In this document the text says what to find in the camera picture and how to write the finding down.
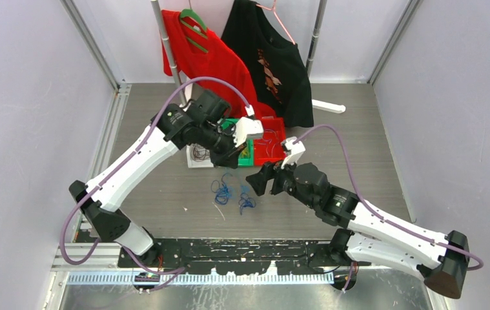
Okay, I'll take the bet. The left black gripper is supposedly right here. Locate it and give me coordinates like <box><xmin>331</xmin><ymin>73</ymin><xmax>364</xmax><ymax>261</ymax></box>
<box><xmin>197</xmin><ymin>121</ymin><xmax>247</xmax><ymax>169</ymax></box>

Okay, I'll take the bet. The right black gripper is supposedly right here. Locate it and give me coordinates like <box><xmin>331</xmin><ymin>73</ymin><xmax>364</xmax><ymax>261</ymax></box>
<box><xmin>247</xmin><ymin>152</ymin><xmax>318</xmax><ymax>209</ymax></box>

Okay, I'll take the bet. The blue cable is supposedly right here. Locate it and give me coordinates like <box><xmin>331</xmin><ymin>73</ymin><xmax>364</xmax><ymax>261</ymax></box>
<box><xmin>238</xmin><ymin>183</ymin><xmax>258</xmax><ymax>216</ymax></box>
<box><xmin>210</xmin><ymin>172</ymin><xmax>235</xmax><ymax>206</ymax></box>
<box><xmin>256</xmin><ymin>130</ymin><xmax>286</xmax><ymax>159</ymax></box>

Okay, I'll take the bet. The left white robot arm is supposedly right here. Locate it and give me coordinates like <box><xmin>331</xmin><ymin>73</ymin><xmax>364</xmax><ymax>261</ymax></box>
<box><xmin>68</xmin><ymin>90</ymin><xmax>259</xmax><ymax>267</ymax></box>

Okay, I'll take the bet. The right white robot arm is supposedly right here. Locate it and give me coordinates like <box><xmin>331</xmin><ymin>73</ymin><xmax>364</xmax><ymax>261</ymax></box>
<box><xmin>245</xmin><ymin>163</ymin><xmax>470</xmax><ymax>299</ymax></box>

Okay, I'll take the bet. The green plastic bin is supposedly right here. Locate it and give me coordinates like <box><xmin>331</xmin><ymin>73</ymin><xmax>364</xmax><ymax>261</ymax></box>
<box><xmin>221</xmin><ymin>118</ymin><xmax>254</xmax><ymax>167</ymax></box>

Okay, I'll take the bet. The white plastic bin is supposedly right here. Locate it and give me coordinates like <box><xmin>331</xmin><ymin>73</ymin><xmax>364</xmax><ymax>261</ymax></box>
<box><xmin>185</xmin><ymin>144</ymin><xmax>214</xmax><ymax>169</ymax></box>

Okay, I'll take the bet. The red plastic bin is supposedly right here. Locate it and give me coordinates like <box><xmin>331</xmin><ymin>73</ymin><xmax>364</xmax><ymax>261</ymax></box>
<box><xmin>253</xmin><ymin>118</ymin><xmax>287</xmax><ymax>166</ymax></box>

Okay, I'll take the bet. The black t-shirt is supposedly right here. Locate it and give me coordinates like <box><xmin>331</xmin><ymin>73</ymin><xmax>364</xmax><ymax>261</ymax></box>
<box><xmin>221</xmin><ymin>1</ymin><xmax>314</xmax><ymax>128</ymax></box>

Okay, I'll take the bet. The red t-shirt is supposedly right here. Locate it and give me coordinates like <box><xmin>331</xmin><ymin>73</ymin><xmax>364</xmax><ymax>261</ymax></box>
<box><xmin>161</xmin><ymin>10</ymin><xmax>276</xmax><ymax>118</ymax></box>

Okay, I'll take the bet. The white clothes rack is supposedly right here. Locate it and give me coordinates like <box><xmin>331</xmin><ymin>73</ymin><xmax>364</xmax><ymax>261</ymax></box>
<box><xmin>151</xmin><ymin>1</ymin><xmax>346</xmax><ymax>114</ymax></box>

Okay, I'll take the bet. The green clothes hanger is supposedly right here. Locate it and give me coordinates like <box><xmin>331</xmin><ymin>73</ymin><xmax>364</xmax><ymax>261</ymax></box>
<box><xmin>179</xmin><ymin>8</ymin><xmax>208</xmax><ymax>54</ymax></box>

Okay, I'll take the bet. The pink clothes hanger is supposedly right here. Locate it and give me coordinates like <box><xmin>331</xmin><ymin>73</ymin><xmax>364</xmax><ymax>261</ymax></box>
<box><xmin>256</xmin><ymin>0</ymin><xmax>296</xmax><ymax>45</ymax></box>

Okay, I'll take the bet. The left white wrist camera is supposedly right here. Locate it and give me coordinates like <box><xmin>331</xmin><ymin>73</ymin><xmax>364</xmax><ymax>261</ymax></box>
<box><xmin>233</xmin><ymin>118</ymin><xmax>264</xmax><ymax>147</ymax></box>

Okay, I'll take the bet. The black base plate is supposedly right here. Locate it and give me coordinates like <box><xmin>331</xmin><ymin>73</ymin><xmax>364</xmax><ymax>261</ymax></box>
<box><xmin>117</xmin><ymin>238</ymin><xmax>372</xmax><ymax>276</ymax></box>

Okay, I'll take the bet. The white slotted cable duct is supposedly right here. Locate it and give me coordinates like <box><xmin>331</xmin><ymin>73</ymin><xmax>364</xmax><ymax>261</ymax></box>
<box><xmin>66</xmin><ymin>271</ymin><xmax>334</xmax><ymax>285</ymax></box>

